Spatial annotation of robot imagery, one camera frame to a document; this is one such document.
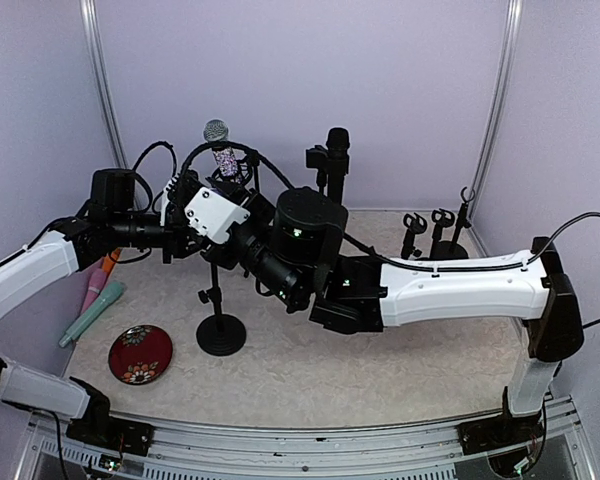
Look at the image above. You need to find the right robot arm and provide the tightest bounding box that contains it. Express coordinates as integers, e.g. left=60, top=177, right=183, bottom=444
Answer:
left=184, top=187, right=584, bottom=444

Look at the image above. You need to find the glitter silver-head microphone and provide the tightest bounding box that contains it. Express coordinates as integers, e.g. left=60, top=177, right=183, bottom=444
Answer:
left=203, top=119, right=241, bottom=181

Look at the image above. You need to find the black tripod stand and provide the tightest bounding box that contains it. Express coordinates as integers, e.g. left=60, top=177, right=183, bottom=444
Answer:
left=210, top=157, right=260, bottom=192

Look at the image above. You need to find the black microphone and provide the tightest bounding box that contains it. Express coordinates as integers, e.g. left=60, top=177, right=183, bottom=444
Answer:
left=326, top=127, right=350, bottom=204

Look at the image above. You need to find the front aluminium rail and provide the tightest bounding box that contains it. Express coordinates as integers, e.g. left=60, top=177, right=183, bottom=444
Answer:
left=24, top=394, right=596, bottom=480

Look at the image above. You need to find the orange microphone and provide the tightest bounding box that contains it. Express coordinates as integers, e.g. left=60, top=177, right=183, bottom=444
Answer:
left=102, top=249, right=121, bottom=271

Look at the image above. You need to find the black stand of teal microphone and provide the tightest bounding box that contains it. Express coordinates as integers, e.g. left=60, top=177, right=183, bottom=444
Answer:
left=400, top=213, right=428, bottom=260

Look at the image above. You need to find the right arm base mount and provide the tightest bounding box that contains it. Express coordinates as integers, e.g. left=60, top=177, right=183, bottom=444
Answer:
left=457, top=416, right=544, bottom=455

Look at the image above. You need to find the aluminium frame post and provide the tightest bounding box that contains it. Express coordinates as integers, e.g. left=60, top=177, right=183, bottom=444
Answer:
left=468, top=0, right=524, bottom=219
left=79, top=0, right=129, bottom=168

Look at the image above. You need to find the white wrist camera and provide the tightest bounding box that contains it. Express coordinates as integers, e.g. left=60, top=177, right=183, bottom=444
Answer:
left=184, top=187, right=250, bottom=245
left=159, top=175, right=178, bottom=226

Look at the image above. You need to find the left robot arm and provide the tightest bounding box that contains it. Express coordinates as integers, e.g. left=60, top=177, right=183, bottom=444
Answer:
left=0, top=168, right=199, bottom=445

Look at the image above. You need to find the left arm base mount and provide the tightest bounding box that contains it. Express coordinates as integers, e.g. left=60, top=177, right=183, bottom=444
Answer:
left=66, top=417, right=154, bottom=457

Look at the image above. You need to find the black stand of pink microphone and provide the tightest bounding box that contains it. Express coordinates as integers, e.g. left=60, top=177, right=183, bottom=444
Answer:
left=429, top=209, right=456, bottom=260

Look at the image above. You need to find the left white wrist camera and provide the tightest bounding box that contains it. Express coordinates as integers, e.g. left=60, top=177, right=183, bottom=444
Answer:
left=159, top=175, right=178, bottom=226

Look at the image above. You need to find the red floral plate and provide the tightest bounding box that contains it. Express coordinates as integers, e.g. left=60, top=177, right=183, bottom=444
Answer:
left=108, top=325, right=174, bottom=386

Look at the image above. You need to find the black stand of purple microphone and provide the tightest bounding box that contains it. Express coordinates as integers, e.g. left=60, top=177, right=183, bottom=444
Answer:
left=196, top=264, right=247, bottom=357

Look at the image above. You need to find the pink microphone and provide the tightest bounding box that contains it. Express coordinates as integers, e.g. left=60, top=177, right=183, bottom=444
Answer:
left=80, top=268, right=108, bottom=314

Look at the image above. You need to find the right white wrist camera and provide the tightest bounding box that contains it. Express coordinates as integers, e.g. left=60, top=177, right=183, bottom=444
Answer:
left=184, top=187, right=250, bottom=245

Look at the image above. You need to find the right aluminium frame post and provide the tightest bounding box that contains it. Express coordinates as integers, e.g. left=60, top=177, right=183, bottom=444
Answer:
left=468, top=0, right=524, bottom=219

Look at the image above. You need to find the teal microphone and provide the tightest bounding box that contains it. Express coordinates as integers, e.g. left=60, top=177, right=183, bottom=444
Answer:
left=58, top=281, right=126, bottom=348

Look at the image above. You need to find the left aluminium frame post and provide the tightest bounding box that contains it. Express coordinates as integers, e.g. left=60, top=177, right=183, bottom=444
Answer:
left=79, top=0, right=129, bottom=168

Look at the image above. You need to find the black stand of orange microphone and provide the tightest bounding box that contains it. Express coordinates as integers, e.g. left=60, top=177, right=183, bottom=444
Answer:
left=440, top=186, right=476, bottom=260

